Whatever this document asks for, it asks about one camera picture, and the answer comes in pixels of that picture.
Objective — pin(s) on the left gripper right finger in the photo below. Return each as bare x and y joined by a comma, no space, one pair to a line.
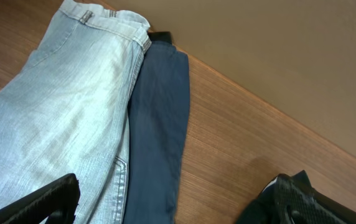
299,203

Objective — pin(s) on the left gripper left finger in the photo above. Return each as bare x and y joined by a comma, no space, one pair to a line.
54,203

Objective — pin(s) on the black shorts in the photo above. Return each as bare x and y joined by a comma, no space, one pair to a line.
262,209

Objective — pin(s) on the light blue denim shorts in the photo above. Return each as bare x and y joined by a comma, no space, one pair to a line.
66,110

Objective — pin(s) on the dark navy denim garment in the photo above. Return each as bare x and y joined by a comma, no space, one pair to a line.
158,117

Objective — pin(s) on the beige cardboard panel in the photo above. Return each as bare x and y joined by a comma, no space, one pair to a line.
298,55

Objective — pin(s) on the black garment under pile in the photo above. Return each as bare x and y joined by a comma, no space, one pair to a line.
160,36

